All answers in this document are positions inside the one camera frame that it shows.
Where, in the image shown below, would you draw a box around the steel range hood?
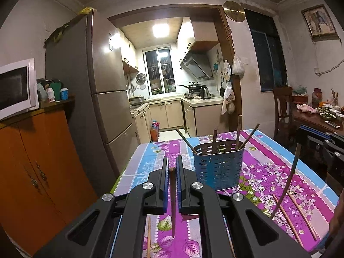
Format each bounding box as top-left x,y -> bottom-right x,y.
179,53 -> 213,80

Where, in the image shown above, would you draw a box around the silver refrigerator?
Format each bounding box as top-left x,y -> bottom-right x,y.
44,9 -> 141,178

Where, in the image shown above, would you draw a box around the black wok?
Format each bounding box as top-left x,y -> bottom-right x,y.
177,82 -> 206,92

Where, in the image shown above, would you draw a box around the plastic oil bottles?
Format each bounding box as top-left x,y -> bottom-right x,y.
150,120 -> 161,142

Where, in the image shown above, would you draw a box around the kitchen ceiling light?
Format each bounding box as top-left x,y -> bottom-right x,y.
152,24 -> 169,39

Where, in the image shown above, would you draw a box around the person's right forearm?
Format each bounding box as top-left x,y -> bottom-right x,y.
328,199 -> 344,238

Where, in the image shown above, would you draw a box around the green plastic bag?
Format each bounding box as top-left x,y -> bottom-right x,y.
291,84 -> 308,96

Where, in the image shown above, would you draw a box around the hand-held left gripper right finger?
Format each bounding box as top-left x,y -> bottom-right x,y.
177,155 -> 312,258

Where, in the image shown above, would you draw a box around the orange wooden cabinet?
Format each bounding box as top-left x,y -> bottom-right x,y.
0,98 -> 99,256

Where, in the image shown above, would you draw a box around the red lid glass jar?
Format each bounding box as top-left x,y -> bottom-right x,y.
311,87 -> 322,108

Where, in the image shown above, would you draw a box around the dark wooden dining table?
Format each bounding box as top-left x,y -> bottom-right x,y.
291,104 -> 344,141

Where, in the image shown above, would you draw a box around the beige kitchen base cabinets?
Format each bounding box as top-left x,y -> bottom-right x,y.
131,98 -> 225,143

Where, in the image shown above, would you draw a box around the beige hanging bags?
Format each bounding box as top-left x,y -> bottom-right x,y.
221,82 -> 237,116

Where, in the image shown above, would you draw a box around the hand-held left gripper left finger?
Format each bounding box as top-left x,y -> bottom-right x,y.
32,156 -> 170,258

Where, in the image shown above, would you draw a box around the white microwave oven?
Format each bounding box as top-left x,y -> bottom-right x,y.
0,58 -> 40,121

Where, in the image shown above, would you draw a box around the pink cloth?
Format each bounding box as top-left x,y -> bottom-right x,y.
296,104 -> 318,114

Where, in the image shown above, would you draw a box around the white wall cable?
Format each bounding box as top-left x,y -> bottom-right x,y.
314,58 -> 344,76

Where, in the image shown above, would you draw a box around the narrow kitchen wall cabinet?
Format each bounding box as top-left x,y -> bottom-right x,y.
118,28 -> 140,74

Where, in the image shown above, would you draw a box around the blue perforated utensil holder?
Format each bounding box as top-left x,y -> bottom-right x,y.
193,140 -> 245,191

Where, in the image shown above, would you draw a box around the clear plastic bottle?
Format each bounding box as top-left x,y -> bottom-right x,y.
36,82 -> 48,103

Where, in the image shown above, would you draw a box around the purple floral striped tablecloth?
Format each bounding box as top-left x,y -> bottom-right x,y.
110,129 -> 340,258

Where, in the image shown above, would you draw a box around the wooden door frame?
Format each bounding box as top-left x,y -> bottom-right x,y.
107,5 -> 243,133

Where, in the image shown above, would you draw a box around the gold wall clock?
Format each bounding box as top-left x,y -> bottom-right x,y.
223,1 -> 246,23

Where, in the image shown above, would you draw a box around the framed elephant picture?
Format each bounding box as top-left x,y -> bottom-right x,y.
301,4 -> 338,40

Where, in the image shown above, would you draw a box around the white plastic bag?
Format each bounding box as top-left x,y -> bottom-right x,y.
231,55 -> 246,75

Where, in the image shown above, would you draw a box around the green box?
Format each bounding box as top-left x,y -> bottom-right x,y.
50,82 -> 62,101

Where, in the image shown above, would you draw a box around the wooden chair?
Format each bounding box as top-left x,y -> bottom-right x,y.
272,86 -> 295,141

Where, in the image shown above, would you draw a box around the green patterned cloth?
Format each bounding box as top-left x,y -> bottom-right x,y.
44,23 -> 71,44

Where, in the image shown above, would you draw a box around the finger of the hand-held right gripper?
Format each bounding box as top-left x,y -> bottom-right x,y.
296,125 -> 335,151
322,139 -> 344,191

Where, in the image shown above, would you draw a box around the dark window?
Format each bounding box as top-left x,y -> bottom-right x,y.
246,9 -> 288,92

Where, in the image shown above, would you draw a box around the wide kitchen wall cabinet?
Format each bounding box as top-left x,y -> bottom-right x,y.
176,16 -> 220,54

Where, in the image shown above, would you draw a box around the barred kitchen window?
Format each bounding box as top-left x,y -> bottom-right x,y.
145,48 -> 175,96

